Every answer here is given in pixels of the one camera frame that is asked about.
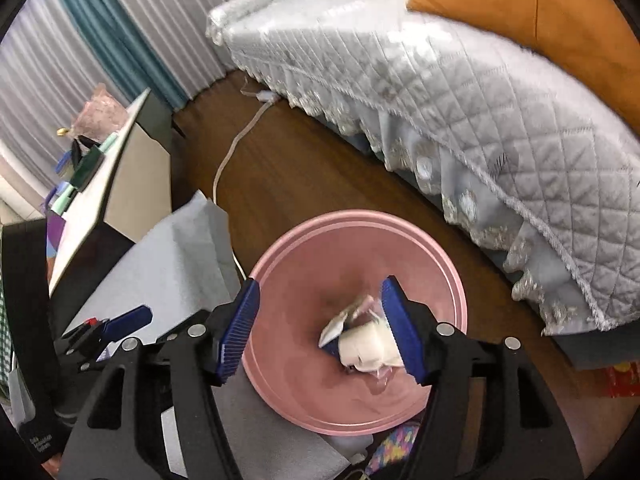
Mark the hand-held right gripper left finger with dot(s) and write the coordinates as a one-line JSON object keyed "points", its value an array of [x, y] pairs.
{"points": [[237, 330]]}

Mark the large orange cushion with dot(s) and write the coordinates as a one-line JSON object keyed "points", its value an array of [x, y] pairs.
{"points": [[550, 20]]}

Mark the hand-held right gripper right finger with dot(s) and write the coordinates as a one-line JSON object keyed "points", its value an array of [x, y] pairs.
{"points": [[402, 332]]}

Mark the pink patterned bag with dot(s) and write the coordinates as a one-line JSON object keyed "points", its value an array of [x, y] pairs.
{"points": [[97, 112]]}

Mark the pink plastic bin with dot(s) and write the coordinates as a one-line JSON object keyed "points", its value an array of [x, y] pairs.
{"points": [[300, 370]]}

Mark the pastel patterned slipper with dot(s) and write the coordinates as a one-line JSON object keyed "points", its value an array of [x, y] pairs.
{"points": [[397, 440]]}

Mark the grey foam table mat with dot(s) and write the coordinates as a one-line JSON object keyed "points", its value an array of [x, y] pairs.
{"points": [[175, 270]]}

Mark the white power strip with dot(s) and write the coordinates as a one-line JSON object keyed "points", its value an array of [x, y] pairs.
{"points": [[265, 95]]}

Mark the grey curtain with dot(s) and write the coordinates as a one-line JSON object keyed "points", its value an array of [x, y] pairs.
{"points": [[165, 20]]}

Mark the colourful iridescent box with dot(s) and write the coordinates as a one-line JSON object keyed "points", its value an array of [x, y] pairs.
{"points": [[54, 232]]}

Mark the beige side cabinet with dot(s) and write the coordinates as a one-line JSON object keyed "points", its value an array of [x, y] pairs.
{"points": [[100, 200]]}

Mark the red packet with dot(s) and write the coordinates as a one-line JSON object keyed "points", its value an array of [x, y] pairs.
{"points": [[622, 380]]}

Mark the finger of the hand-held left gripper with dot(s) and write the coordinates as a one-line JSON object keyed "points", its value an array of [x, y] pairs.
{"points": [[127, 321]]}

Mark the sofa with grey quilted cover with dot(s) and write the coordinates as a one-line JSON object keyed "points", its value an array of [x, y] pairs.
{"points": [[450, 110]]}

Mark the teal curtain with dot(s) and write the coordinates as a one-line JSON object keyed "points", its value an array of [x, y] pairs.
{"points": [[115, 25]]}

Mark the white packaging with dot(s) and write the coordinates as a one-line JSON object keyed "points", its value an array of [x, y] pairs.
{"points": [[332, 332]]}

